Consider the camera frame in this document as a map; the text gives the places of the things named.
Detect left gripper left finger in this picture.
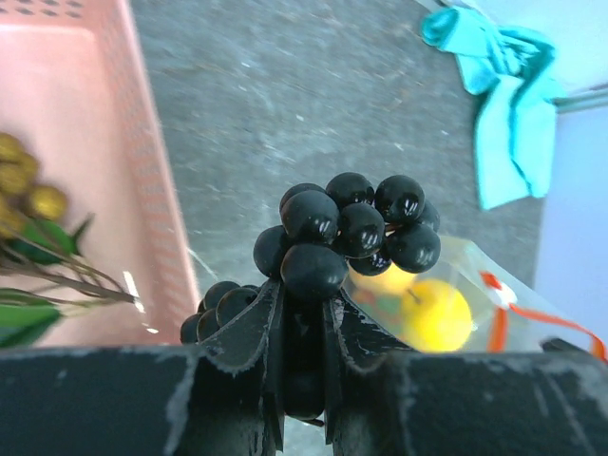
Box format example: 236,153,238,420
201,280,284,451

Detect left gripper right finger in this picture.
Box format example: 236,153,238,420
323,291,413,445

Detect yellow toy fruit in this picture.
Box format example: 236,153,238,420
399,278,473,352

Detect dark toy grape bunch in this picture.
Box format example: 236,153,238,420
180,172,441,421

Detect clear zip top bag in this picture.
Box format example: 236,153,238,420
346,236,607,361

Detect brown longan bunch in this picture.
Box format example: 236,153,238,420
1,132,144,349

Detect pink perforated basket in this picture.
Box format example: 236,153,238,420
1,1,199,346

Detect teal cloth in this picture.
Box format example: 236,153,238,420
421,7,563,210

